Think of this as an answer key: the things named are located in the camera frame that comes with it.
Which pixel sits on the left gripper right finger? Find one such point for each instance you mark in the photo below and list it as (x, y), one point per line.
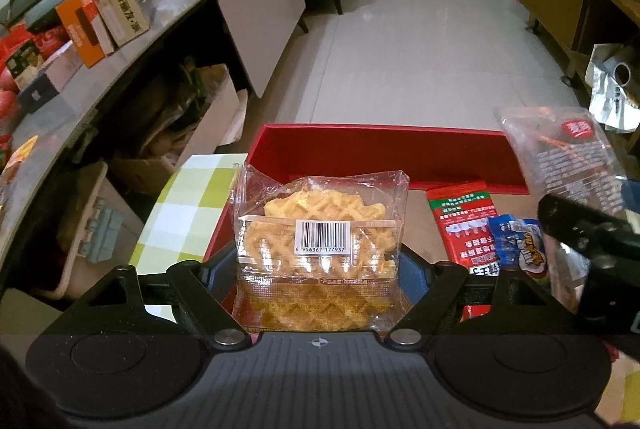
(437, 308)

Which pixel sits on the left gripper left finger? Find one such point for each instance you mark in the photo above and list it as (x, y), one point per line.
(198, 288)

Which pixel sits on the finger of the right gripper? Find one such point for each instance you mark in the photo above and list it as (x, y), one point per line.
(586, 230)
(631, 195)

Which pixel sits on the dark jerky packet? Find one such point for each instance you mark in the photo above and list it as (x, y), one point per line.
(565, 152)

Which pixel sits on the blue sausage snack packet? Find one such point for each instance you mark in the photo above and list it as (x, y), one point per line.
(519, 245)

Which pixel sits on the long red snack packet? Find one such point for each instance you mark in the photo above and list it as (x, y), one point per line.
(461, 213)

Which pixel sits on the waffle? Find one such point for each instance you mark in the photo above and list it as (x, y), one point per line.
(319, 253)

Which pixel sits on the green checkered tablecloth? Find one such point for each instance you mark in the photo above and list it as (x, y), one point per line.
(186, 213)

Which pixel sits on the silver foil bag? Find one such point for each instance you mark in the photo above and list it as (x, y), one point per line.
(613, 77)

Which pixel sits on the red cardboard box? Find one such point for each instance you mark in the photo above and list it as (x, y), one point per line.
(509, 301)

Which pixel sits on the wooden tv cabinet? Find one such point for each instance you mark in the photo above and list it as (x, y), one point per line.
(578, 25)

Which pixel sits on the black flat gift box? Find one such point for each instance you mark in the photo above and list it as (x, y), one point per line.
(51, 79)

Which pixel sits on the red apple pile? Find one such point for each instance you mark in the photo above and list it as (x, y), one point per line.
(8, 93)

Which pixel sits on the beige carton box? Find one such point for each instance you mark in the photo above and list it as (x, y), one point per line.
(125, 20)

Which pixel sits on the orange carton box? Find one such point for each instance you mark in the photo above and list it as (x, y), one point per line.
(87, 30)

